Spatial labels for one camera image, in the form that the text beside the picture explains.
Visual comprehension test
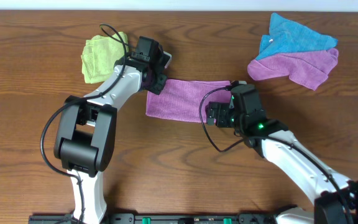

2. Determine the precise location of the purple microfiber cloth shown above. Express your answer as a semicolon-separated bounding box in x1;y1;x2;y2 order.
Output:
145;79;231;123

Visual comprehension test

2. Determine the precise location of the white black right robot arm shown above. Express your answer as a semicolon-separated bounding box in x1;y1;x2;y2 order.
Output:
206;102;358;223

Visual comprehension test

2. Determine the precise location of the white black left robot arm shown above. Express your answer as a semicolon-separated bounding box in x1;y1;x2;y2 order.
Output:
54;55;171;223

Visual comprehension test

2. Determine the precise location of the folded green cloth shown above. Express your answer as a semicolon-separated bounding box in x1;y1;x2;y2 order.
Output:
81;35;124;84

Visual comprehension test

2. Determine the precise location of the crumpled purple cloth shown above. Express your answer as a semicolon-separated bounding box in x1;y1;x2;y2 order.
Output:
247;48;339;90

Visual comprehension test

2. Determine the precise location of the blue cloth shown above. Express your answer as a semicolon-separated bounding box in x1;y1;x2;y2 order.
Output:
255;12;338;60

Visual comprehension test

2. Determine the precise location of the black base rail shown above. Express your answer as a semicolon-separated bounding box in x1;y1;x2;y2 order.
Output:
28;212;279;224

